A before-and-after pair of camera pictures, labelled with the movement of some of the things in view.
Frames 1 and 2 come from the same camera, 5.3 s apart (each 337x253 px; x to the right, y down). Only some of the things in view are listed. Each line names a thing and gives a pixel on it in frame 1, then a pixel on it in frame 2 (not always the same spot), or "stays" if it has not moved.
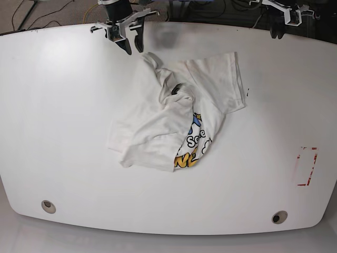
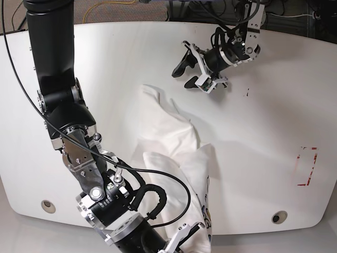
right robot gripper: x=118 y=31 -> x=185 y=232
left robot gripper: x=277 y=26 -> x=211 y=61
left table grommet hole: x=48 y=206 stays
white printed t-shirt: x=169 y=116 -> x=169 y=155
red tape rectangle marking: x=315 y=157 stays
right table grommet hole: x=279 y=217 stays
